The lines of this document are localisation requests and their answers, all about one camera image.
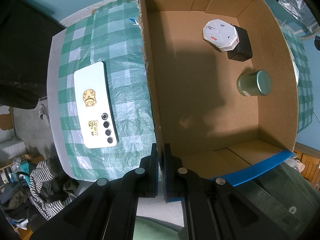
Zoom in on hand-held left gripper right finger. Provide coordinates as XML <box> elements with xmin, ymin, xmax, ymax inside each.
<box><xmin>163</xmin><ymin>143</ymin><xmax>292</xmax><ymax>240</ymax></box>

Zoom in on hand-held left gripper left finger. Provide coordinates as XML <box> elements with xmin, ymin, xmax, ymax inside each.
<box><xmin>32</xmin><ymin>143</ymin><xmax>159</xmax><ymax>240</ymax></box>

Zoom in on black power adapter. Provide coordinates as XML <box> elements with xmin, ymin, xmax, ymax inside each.
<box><xmin>227</xmin><ymin>25</ymin><xmax>253</xmax><ymax>62</ymax></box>

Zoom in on green round tin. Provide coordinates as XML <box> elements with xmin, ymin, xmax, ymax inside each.
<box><xmin>236</xmin><ymin>70</ymin><xmax>272</xmax><ymax>97</ymax></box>

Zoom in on blue-sided cardboard box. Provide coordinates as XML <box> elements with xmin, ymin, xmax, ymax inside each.
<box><xmin>137</xmin><ymin>0</ymin><xmax>300</xmax><ymax>203</ymax></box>

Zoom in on white octagonal box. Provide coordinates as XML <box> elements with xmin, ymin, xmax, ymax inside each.
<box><xmin>202</xmin><ymin>18</ymin><xmax>240</xmax><ymax>53</ymax></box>

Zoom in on green white checked tablecloth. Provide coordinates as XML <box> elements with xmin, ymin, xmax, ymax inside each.
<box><xmin>59</xmin><ymin>0</ymin><xmax>315</xmax><ymax>181</ymax></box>

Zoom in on white smartphone with gold stickers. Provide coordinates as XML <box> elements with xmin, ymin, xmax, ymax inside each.
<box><xmin>74</xmin><ymin>61</ymin><xmax>118</xmax><ymax>149</ymax></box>

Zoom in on grey striped cloth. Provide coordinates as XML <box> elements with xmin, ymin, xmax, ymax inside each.
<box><xmin>29</xmin><ymin>156</ymin><xmax>78</xmax><ymax>221</ymax></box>

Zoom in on wooden slatted panel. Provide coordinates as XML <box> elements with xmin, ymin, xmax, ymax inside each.
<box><xmin>293</xmin><ymin>149</ymin><xmax>320</xmax><ymax>188</ymax></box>

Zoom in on white slipper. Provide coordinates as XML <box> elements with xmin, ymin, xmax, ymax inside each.
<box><xmin>39</xmin><ymin>104</ymin><xmax>51</xmax><ymax>128</ymax></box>

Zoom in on teal small box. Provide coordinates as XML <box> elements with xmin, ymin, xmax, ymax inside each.
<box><xmin>19</xmin><ymin>160</ymin><xmax>31</xmax><ymax>173</ymax></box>

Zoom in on black hanging clothing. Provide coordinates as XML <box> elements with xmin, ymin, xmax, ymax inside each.
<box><xmin>0</xmin><ymin>0</ymin><xmax>67</xmax><ymax>110</ymax></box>

